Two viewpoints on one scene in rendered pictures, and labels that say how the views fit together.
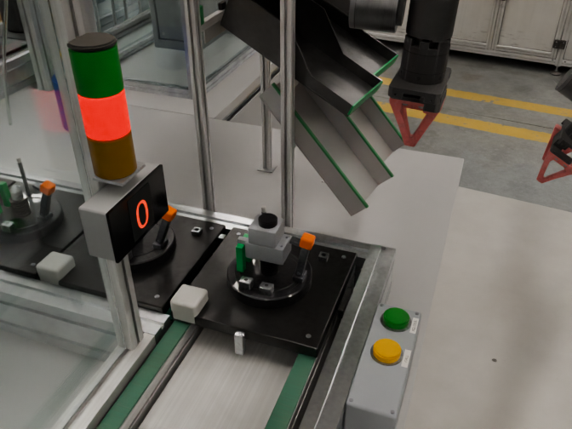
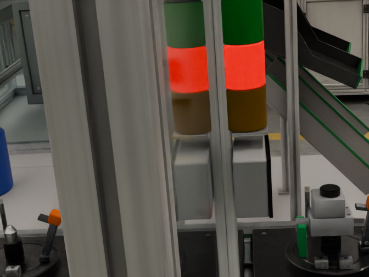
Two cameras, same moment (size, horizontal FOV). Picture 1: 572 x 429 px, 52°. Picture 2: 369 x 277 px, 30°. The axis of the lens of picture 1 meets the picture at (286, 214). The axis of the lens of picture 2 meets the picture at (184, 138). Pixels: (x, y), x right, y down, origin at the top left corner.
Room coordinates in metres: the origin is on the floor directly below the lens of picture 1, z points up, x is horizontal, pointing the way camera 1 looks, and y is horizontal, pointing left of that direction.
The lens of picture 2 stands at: (-0.12, 0.45, 1.51)
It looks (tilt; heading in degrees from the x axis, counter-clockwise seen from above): 19 degrees down; 346
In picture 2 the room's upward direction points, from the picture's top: 5 degrees counter-clockwise
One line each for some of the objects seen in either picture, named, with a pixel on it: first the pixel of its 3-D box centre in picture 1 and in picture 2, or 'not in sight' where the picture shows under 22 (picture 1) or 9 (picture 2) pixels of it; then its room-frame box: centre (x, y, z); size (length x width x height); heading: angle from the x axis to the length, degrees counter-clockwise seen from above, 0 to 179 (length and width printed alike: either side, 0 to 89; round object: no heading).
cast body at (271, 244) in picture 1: (262, 235); (323, 209); (0.75, 0.04, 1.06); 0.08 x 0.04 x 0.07; 71
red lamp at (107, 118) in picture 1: (105, 111); (242, 62); (0.61, 0.20, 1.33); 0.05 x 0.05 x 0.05
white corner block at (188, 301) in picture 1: (189, 304); not in sight; (0.69, 0.15, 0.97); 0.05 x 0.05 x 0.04; 70
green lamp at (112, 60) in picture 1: (96, 67); (240, 18); (0.61, 0.20, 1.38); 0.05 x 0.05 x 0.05
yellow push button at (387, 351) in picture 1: (386, 352); not in sight; (0.59, -0.15, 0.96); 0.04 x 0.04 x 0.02
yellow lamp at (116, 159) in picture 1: (112, 151); (244, 105); (0.61, 0.20, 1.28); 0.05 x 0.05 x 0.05
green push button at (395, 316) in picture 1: (396, 320); not in sight; (0.66, -0.17, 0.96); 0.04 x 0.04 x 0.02
